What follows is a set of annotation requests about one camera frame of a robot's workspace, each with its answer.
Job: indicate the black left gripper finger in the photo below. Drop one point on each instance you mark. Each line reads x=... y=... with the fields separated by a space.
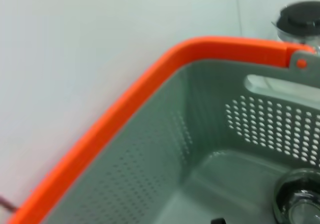
x=218 y=221

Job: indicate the glass teacup with black sleeve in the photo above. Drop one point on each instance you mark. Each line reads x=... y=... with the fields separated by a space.
x=300 y=209

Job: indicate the grey perforated storage basket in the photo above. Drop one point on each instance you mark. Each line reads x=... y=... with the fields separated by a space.
x=150 y=159

